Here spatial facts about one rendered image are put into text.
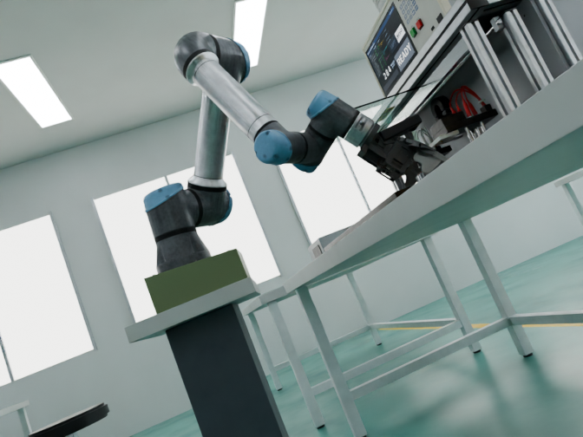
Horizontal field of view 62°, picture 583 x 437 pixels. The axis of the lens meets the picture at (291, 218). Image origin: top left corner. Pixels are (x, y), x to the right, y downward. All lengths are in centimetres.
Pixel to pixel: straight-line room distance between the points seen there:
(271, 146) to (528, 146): 63
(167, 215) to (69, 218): 484
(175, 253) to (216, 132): 36
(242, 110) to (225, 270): 41
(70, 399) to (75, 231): 182
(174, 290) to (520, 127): 95
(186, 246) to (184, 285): 10
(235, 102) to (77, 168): 521
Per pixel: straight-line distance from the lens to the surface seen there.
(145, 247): 591
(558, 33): 125
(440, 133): 126
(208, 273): 128
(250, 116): 114
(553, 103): 53
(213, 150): 141
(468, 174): 66
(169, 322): 122
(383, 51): 158
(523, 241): 707
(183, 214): 135
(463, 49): 121
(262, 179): 608
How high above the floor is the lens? 65
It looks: 9 degrees up
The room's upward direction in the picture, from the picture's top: 22 degrees counter-clockwise
